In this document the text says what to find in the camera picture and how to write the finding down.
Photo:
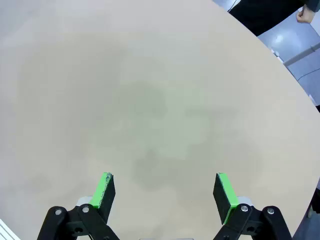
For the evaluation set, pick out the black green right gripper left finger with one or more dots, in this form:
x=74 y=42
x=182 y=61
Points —
x=82 y=222

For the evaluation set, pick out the person's left forearm dark sleeve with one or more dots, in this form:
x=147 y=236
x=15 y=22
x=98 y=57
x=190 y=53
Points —
x=313 y=5

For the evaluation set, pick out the person in dark grey jacket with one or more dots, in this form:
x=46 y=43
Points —
x=262 y=15

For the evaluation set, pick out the grey metal bar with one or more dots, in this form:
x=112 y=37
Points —
x=301 y=55

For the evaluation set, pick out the person's left hand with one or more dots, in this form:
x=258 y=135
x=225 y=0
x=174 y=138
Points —
x=306 y=17

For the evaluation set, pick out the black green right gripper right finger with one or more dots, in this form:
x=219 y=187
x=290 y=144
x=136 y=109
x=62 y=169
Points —
x=247 y=222

